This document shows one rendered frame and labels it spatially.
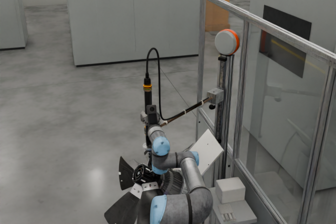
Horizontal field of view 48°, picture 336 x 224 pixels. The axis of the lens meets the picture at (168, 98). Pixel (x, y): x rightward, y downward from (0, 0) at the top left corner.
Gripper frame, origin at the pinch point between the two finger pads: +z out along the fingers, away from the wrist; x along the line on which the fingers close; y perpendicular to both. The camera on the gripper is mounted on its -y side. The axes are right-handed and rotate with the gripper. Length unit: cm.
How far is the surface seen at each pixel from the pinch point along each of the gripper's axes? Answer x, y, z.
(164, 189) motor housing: 8, 52, -2
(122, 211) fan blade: -17, 64, 0
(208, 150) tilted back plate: 38, 36, 8
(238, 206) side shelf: 60, 80, 3
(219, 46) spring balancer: 54, -20, 39
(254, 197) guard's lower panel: 70, 75, 3
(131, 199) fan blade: -11, 58, 2
